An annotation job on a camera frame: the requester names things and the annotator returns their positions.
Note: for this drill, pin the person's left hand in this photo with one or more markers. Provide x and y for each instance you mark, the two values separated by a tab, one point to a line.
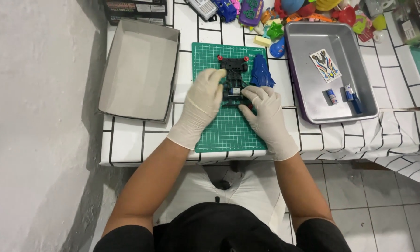
197	105

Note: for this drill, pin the person's right hand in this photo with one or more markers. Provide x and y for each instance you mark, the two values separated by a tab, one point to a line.
269	119

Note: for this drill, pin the person's left fingers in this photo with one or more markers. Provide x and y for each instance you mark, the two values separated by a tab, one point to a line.
211	80

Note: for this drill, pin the black toy car chassis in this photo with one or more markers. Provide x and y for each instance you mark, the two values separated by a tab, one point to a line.
233	64

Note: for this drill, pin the blue toy car body shell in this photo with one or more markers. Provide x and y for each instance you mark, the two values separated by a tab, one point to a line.
261	71

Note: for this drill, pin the green cutting mat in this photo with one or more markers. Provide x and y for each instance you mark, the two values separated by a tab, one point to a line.
227	129

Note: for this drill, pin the yellow foam block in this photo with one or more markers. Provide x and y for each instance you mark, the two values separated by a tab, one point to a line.
262	41

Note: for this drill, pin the blue toy truck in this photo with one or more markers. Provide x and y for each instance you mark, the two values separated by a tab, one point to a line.
225	10

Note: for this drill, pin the blue drop-shaped toy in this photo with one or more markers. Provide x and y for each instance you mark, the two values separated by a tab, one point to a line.
278	49

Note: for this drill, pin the white toy bus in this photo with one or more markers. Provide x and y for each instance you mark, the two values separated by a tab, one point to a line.
203	7

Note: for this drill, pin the grey cardboard box lid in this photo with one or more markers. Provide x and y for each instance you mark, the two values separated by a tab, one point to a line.
138	70

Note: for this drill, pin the purple toy with green pattern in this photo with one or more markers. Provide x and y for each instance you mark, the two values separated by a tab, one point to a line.
250	12

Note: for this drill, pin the green star-shaped toy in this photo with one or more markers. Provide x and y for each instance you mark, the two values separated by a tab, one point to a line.
275	30

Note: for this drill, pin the black printed carton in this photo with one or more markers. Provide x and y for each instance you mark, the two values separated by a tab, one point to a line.
136	19
136	7

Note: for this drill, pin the silver metal tray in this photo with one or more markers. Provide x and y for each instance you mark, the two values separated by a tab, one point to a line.
314	101

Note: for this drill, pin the colourful sticker sheet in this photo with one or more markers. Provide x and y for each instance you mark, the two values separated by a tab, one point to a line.
325	65

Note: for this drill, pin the small blue white battery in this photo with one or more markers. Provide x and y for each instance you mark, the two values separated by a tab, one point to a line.
348	92
332	97

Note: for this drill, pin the person's white shorts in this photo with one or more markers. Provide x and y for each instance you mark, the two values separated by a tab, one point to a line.
252	196

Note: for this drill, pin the heap of colourful plastic toys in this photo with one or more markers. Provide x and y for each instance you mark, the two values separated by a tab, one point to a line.
335	12

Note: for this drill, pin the person's black shirt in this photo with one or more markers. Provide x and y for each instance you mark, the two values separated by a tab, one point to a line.
224	227

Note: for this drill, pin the small blue plastic tool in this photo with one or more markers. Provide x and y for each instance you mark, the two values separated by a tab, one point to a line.
357	105

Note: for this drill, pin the white black-lined tablecloth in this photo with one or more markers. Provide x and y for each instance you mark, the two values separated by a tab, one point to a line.
388	133

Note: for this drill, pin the stack of dark product boxes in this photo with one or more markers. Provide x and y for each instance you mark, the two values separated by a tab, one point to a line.
414	24

